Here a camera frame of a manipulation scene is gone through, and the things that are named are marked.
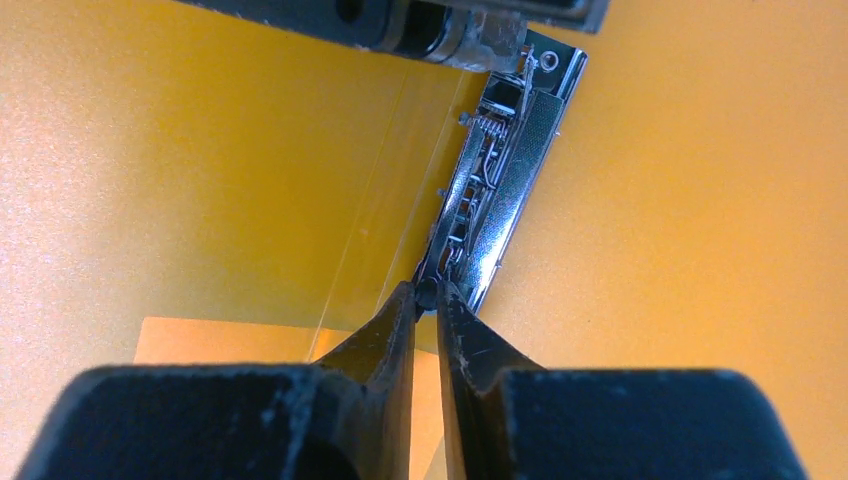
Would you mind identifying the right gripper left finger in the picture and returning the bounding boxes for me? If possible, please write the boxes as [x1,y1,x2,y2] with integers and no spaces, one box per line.
[18,282,416,479]

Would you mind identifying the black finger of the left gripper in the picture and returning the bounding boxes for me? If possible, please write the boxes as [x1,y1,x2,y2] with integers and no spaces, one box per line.
[196,0,609,73]

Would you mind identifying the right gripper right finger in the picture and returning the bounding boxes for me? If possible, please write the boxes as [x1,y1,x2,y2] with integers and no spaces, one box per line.
[437,281,806,479]

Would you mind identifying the metal folder clip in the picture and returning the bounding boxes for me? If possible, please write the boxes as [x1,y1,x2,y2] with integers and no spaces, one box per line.
[413,31,588,312]

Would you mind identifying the orange file folder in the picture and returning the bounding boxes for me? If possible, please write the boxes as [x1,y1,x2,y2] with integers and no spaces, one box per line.
[1,1,847,479]

